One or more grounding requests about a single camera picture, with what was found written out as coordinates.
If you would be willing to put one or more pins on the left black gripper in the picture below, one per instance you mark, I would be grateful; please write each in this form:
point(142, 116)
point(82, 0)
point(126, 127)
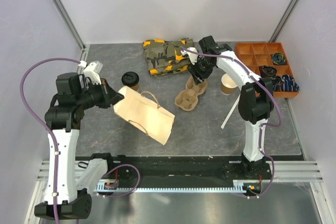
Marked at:
point(109, 96)

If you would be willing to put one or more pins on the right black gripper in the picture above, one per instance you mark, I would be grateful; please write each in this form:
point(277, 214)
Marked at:
point(195, 72)

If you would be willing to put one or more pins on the brown pulp cup carrier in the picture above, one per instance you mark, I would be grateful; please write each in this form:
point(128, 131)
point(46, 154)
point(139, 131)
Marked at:
point(187, 99)

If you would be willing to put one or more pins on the black plastic cup lid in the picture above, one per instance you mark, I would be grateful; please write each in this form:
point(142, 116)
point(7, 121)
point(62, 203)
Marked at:
point(129, 77)

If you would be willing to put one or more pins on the brown paper coffee cup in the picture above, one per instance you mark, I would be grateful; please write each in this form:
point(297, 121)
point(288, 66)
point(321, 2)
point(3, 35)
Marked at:
point(134, 86)

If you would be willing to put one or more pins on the brown paper bag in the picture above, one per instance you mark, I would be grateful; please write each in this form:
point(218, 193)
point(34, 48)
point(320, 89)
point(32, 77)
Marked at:
point(143, 111)

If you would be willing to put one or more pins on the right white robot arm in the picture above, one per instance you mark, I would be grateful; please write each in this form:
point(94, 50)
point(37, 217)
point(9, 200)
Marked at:
point(256, 99)

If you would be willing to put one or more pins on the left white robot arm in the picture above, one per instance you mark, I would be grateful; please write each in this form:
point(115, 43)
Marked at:
point(68, 197)

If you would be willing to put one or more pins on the camouflage folded cloth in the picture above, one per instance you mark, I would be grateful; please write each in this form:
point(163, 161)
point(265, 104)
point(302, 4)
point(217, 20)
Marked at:
point(164, 57)

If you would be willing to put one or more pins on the white paper straw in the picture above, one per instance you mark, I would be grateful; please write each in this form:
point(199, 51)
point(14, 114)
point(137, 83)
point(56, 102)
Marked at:
point(230, 113)

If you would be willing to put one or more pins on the dark mixed bands bundle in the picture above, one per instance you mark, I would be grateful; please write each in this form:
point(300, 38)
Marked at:
point(276, 83)

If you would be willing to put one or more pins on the orange compartment tray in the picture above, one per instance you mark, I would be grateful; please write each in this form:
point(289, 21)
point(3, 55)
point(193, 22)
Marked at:
point(255, 55)

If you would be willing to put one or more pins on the blue green rubber bands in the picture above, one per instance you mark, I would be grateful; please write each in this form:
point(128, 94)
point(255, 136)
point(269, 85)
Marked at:
point(278, 59)

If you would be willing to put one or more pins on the blue striped bands bundle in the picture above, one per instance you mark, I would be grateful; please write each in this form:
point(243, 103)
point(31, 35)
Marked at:
point(288, 84)

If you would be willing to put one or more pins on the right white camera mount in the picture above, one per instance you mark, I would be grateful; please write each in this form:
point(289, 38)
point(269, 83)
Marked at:
point(191, 53)

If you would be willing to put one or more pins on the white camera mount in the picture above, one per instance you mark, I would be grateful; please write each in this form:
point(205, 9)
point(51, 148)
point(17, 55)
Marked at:
point(191, 53)
point(91, 71)

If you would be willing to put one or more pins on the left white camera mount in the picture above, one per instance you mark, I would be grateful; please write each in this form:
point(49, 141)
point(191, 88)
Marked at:
point(91, 71)

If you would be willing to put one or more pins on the aluminium cable duct rail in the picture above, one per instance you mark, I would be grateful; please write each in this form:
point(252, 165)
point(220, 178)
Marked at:
point(105, 187)

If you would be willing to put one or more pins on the left aluminium frame post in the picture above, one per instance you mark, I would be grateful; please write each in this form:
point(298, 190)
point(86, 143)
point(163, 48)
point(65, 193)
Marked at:
point(70, 25)

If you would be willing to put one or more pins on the aluminium frame post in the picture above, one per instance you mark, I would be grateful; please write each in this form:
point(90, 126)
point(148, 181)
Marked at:
point(283, 20)
point(70, 25)

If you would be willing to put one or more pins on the right aluminium frame post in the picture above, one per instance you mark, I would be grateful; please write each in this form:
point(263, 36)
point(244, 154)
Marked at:
point(283, 20)

